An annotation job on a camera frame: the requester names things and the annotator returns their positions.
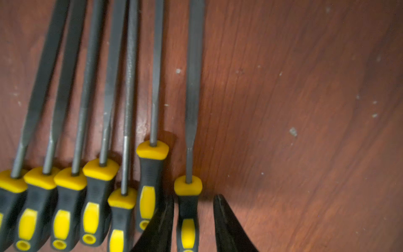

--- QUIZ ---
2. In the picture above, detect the file yellow black handle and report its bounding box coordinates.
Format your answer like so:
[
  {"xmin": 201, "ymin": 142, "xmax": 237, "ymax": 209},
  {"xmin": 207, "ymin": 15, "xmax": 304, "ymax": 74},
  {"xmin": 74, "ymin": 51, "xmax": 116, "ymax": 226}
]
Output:
[
  {"xmin": 80, "ymin": 1, "xmax": 127, "ymax": 247},
  {"xmin": 1, "ymin": 1, "xmax": 70, "ymax": 252},
  {"xmin": 135, "ymin": 1, "xmax": 169, "ymax": 232},
  {"xmin": 174, "ymin": 1, "xmax": 205, "ymax": 252},
  {"xmin": 108, "ymin": 1, "xmax": 139, "ymax": 252},
  {"xmin": 15, "ymin": 1, "xmax": 87, "ymax": 252},
  {"xmin": 50, "ymin": 1, "xmax": 106, "ymax": 252}
]

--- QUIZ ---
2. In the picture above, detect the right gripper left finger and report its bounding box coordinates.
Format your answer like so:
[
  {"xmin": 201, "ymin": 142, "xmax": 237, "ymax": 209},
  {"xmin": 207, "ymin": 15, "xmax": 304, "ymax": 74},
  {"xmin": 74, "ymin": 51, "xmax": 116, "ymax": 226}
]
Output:
[{"xmin": 131, "ymin": 196, "xmax": 174, "ymax": 252}]

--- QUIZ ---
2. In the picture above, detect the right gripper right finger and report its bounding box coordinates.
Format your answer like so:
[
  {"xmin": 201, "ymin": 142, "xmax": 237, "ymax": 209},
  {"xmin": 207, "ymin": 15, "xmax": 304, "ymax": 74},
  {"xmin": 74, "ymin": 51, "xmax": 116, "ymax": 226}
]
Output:
[{"xmin": 213, "ymin": 194, "xmax": 258, "ymax": 252}]

